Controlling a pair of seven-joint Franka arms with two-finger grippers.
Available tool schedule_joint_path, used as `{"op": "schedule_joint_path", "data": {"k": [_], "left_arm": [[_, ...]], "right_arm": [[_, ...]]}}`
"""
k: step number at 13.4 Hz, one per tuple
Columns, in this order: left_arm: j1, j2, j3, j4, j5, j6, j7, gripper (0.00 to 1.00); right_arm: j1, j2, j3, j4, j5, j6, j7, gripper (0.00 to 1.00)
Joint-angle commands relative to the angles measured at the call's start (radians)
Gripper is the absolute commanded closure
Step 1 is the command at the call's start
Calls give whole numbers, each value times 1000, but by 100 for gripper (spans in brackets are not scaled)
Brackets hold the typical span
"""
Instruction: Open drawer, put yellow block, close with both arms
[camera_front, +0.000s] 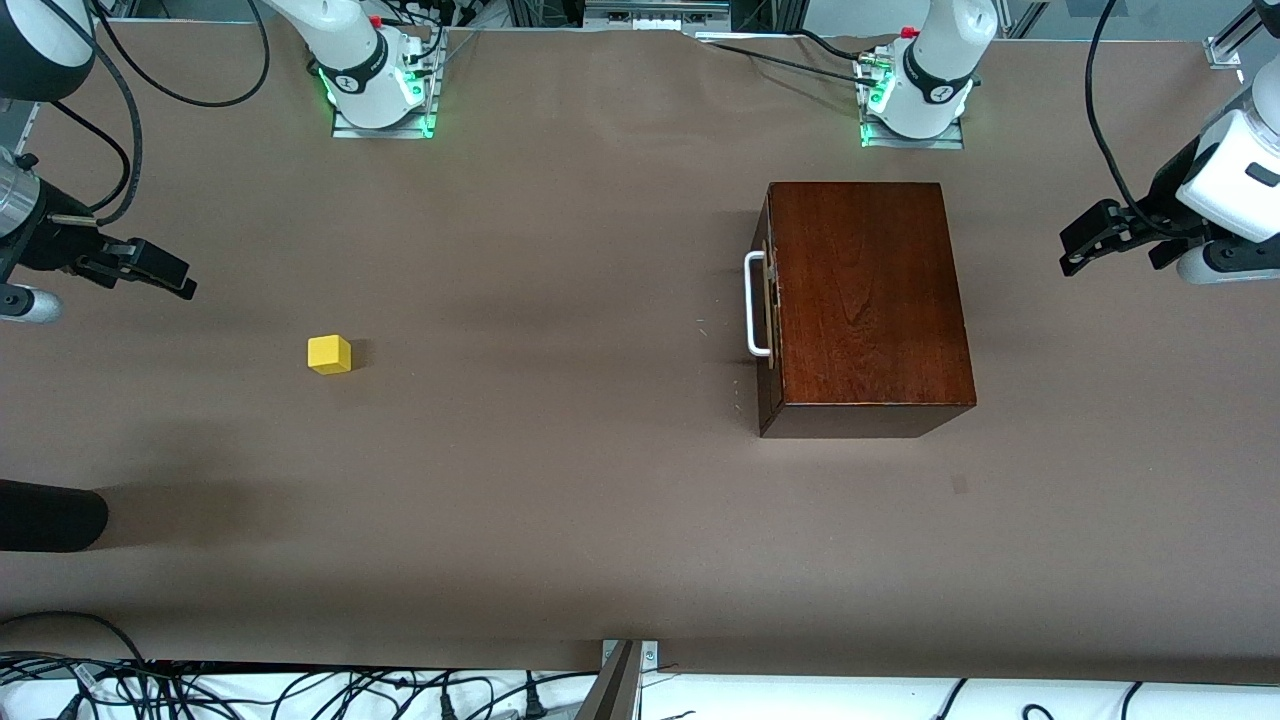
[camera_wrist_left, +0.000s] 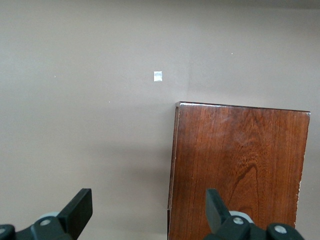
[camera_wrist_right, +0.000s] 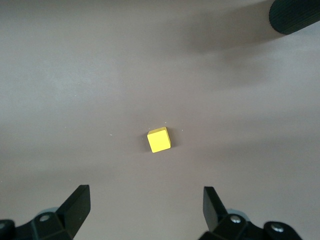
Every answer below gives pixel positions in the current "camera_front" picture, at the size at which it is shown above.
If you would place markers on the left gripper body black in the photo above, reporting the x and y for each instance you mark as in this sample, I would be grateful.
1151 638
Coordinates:
1162 201

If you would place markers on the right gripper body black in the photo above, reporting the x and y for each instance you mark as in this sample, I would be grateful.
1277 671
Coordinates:
47 243

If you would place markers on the yellow cube block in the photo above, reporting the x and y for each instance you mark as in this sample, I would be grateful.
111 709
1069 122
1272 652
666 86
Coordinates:
329 355

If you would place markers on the wooden drawer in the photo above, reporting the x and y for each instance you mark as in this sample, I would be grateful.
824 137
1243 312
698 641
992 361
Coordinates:
766 390

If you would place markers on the dark brown wooden cabinet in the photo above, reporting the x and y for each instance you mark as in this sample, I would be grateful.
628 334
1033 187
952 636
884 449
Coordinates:
870 300

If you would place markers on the black cylinder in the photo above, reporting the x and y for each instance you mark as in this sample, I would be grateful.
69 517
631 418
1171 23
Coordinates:
50 516

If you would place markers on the black power plug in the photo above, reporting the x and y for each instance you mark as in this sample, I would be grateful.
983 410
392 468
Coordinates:
533 705

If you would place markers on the dark metal bar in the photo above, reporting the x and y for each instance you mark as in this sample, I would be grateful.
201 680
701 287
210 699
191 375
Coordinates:
612 695

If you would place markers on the aluminium frame corner rail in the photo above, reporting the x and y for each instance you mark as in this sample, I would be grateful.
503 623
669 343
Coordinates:
1225 50

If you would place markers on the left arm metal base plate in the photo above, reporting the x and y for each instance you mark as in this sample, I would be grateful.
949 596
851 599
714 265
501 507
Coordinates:
915 142

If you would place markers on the aluminium frame crossbar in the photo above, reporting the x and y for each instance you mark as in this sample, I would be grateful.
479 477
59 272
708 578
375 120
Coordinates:
655 18

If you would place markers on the grey metal bracket plate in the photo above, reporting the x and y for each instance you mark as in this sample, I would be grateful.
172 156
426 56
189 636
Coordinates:
650 655

